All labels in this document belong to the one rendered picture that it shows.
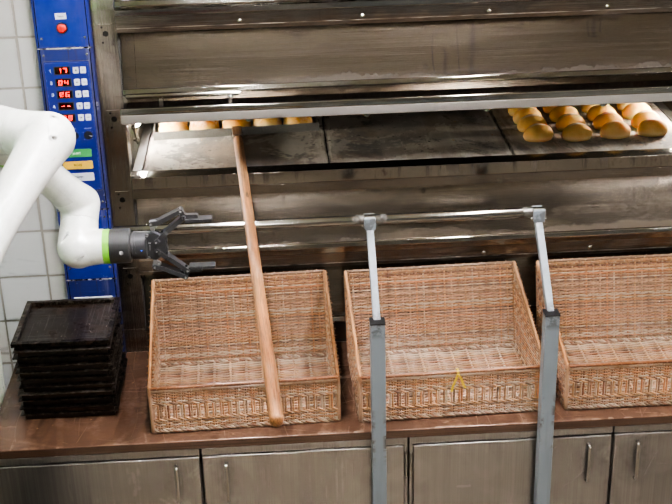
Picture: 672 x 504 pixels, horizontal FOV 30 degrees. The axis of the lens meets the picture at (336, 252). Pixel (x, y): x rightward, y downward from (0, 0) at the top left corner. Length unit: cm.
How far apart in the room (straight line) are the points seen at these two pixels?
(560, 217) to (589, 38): 57
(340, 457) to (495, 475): 47
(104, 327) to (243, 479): 61
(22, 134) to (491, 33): 150
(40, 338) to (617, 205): 182
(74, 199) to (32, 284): 77
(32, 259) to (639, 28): 199
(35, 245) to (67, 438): 65
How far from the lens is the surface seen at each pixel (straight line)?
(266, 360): 275
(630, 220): 408
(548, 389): 359
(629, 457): 385
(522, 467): 379
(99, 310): 387
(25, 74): 382
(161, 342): 401
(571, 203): 403
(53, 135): 296
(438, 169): 390
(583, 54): 386
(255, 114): 364
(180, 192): 389
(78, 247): 333
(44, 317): 387
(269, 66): 375
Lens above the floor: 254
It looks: 24 degrees down
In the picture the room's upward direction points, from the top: 2 degrees counter-clockwise
